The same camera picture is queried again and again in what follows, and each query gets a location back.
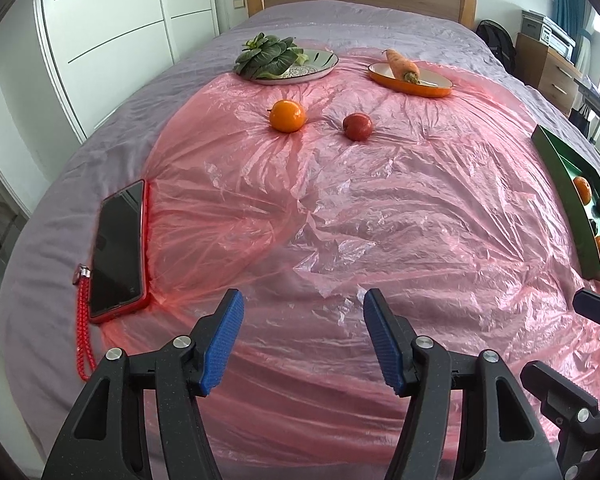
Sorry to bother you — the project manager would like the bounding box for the grey storage box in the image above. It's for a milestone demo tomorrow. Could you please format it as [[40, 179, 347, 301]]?
[[521, 9, 547, 39]]

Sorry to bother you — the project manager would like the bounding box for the bok choy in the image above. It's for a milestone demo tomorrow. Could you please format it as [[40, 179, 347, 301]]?
[[233, 32, 306, 80]]

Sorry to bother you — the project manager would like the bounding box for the patterned oval plate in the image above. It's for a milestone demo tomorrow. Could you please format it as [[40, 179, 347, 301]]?
[[240, 48, 340, 86]]

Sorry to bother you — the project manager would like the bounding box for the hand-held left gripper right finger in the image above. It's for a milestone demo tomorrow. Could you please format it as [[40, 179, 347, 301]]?
[[363, 288, 563, 480]]

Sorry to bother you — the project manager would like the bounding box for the orange oval plate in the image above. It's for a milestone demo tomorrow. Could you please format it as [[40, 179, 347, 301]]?
[[367, 62, 454, 99]]

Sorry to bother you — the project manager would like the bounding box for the carrot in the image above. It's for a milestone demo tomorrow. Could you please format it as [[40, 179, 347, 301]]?
[[384, 49, 422, 84]]

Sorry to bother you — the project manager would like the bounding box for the green tray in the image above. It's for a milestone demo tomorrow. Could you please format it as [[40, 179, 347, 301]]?
[[531, 124, 600, 283]]

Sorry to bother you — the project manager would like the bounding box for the white printer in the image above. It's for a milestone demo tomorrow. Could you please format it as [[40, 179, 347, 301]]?
[[537, 15, 577, 57]]

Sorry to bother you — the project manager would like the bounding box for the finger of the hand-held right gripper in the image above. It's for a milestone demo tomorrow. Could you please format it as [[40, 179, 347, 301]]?
[[573, 289, 600, 334], [520, 360, 600, 480]]

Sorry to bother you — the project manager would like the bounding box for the red apple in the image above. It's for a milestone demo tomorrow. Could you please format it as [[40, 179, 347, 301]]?
[[342, 113, 375, 141]]

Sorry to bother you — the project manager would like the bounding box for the phone in red case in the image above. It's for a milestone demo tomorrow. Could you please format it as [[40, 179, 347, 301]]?
[[87, 179, 152, 325]]

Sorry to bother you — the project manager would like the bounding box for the red braided lanyard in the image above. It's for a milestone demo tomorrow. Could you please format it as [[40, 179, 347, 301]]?
[[71, 264, 98, 382]]

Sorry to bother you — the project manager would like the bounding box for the pink plastic sheet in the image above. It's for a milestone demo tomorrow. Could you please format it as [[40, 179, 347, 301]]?
[[87, 37, 600, 476]]

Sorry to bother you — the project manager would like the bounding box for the wooden cabinet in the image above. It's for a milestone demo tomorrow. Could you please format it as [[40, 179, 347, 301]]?
[[515, 32, 582, 117]]

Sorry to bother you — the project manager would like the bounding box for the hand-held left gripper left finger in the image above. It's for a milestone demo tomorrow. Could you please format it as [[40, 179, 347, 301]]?
[[42, 288, 245, 480]]

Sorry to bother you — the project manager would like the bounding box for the black backpack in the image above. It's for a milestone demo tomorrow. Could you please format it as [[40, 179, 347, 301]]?
[[476, 19, 519, 74]]

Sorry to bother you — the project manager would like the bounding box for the white wardrobe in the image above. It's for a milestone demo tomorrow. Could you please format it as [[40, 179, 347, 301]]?
[[32, 0, 222, 144]]

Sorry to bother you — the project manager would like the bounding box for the grey bedspread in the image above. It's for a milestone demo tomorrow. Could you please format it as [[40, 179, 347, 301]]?
[[0, 0, 600, 456]]

